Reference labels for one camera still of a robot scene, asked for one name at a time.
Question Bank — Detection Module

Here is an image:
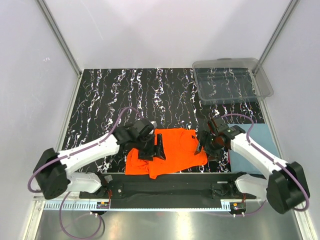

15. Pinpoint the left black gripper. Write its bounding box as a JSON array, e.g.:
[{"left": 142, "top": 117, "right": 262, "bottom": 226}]
[{"left": 134, "top": 133, "right": 166, "bottom": 161}]

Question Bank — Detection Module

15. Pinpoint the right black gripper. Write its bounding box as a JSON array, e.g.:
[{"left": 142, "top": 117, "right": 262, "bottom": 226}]
[{"left": 194, "top": 130, "right": 225, "bottom": 162}]

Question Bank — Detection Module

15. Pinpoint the orange t shirt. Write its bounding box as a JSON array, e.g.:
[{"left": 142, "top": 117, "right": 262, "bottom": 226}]
[{"left": 125, "top": 128, "right": 208, "bottom": 179}]

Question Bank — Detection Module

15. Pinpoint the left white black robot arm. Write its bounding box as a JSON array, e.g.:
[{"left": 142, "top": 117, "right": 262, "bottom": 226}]
[{"left": 33, "top": 119, "right": 166, "bottom": 200}]

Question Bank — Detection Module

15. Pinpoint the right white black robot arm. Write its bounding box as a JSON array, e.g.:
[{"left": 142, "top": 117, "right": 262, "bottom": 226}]
[{"left": 194, "top": 115, "right": 310, "bottom": 214}]

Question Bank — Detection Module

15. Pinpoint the folded light blue t shirt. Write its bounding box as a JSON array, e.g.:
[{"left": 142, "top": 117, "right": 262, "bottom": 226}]
[{"left": 230, "top": 123, "right": 288, "bottom": 178}]

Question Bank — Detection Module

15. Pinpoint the clear plastic bin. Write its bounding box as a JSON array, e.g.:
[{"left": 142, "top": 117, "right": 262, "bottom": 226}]
[{"left": 192, "top": 57, "right": 274, "bottom": 106}]

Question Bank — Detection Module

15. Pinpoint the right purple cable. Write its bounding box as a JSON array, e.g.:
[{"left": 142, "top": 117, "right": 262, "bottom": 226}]
[{"left": 211, "top": 113, "right": 311, "bottom": 216}]

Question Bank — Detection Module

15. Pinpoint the purple cable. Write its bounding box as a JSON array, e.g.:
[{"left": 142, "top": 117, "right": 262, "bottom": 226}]
[
  {"left": 211, "top": 113, "right": 311, "bottom": 216},
  {"left": 27, "top": 106, "right": 145, "bottom": 239}
]

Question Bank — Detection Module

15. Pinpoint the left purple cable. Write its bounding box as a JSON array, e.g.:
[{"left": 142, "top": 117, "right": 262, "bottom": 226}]
[{"left": 27, "top": 106, "right": 145, "bottom": 239}]

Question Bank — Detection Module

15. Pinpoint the white toothed cable duct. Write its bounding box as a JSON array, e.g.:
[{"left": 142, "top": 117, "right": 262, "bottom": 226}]
[{"left": 44, "top": 200, "right": 246, "bottom": 212}]

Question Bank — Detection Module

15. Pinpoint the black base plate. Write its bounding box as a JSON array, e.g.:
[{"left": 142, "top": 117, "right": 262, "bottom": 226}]
[{"left": 79, "top": 172, "right": 245, "bottom": 200}]

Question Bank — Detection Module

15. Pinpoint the aluminium frame rail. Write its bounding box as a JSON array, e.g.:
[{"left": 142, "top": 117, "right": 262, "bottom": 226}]
[{"left": 32, "top": 181, "right": 306, "bottom": 202}]

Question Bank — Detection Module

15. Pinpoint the right aluminium corner post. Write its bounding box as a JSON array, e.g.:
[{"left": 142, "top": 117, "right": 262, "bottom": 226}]
[{"left": 259, "top": 0, "right": 300, "bottom": 65}]

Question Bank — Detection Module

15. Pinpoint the aluminium corner post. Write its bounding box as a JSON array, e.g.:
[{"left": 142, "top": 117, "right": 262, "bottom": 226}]
[
  {"left": 35, "top": 0, "right": 82, "bottom": 77},
  {"left": 259, "top": 0, "right": 300, "bottom": 65}
]

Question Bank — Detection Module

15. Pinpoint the left aluminium corner post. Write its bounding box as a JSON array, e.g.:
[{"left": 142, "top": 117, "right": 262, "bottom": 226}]
[{"left": 35, "top": 0, "right": 82, "bottom": 77}]

